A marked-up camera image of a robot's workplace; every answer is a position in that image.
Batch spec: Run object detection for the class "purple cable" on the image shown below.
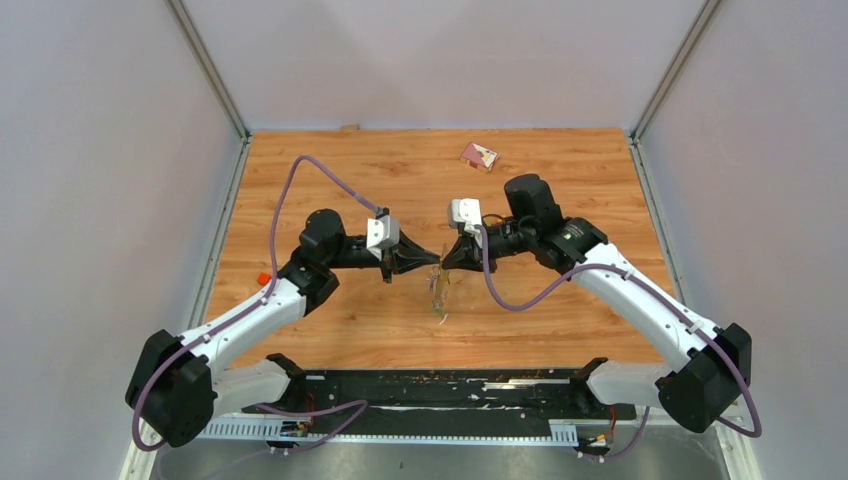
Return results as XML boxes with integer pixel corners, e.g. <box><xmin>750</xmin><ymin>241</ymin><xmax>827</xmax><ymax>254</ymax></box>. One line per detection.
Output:
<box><xmin>478</xmin><ymin>225</ymin><xmax>763</xmax><ymax>462</ymax></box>
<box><xmin>131</xmin><ymin>155</ymin><xmax>389</xmax><ymax>455</ymax></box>

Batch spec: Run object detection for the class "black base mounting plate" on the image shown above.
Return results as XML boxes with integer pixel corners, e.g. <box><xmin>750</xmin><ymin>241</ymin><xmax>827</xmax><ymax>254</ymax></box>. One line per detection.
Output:
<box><xmin>275</xmin><ymin>368</ymin><xmax>636</xmax><ymax>438</ymax></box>

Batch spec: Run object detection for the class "pink picture block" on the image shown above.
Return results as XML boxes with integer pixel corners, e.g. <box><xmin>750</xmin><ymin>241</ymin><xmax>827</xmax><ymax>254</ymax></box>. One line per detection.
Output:
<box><xmin>459</xmin><ymin>142</ymin><xmax>500</xmax><ymax>172</ymax></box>

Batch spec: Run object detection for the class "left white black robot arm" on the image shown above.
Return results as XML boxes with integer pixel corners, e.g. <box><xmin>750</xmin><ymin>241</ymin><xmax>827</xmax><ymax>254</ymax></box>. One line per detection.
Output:
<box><xmin>125</xmin><ymin>209</ymin><xmax>440</xmax><ymax>451</ymax></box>

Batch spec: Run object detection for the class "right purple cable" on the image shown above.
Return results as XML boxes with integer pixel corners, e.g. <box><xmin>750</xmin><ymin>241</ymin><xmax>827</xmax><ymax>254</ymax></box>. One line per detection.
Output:
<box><xmin>478</xmin><ymin>225</ymin><xmax>763</xmax><ymax>462</ymax></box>

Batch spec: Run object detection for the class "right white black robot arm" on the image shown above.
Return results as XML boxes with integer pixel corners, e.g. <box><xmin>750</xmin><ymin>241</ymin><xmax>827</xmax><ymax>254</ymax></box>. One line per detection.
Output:
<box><xmin>442</xmin><ymin>174</ymin><xmax>762</xmax><ymax>438</ymax></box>

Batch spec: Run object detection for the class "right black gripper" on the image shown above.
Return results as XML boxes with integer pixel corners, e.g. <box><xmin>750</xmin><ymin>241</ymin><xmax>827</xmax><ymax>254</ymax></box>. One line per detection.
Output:
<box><xmin>442</xmin><ymin>220</ymin><xmax>535</xmax><ymax>274</ymax></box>

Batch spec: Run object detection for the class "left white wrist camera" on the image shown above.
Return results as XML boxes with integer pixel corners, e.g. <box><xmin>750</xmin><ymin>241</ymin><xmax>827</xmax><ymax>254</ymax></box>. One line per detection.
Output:
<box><xmin>365</xmin><ymin>215</ymin><xmax>400</xmax><ymax>261</ymax></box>

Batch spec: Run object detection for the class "orange red brick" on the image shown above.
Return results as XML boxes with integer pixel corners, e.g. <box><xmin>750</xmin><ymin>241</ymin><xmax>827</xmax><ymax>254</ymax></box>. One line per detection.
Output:
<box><xmin>257</xmin><ymin>272</ymin><xmax>272</xmax><ymax>286</ymax></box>

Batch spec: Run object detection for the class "slotted cable duct rail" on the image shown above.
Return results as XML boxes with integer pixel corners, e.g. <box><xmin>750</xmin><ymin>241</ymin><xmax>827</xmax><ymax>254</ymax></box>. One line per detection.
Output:
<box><xmin>198</xmin><ymin>418</ymin><xmax>579</xmax><ymax>446</ymax></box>

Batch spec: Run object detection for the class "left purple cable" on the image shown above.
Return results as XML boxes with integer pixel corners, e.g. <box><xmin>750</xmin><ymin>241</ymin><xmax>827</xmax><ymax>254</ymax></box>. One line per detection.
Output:
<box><xmin>131</xmin><ymin>155</ymin><xmax>389</xmax><ymax>455</ymax></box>

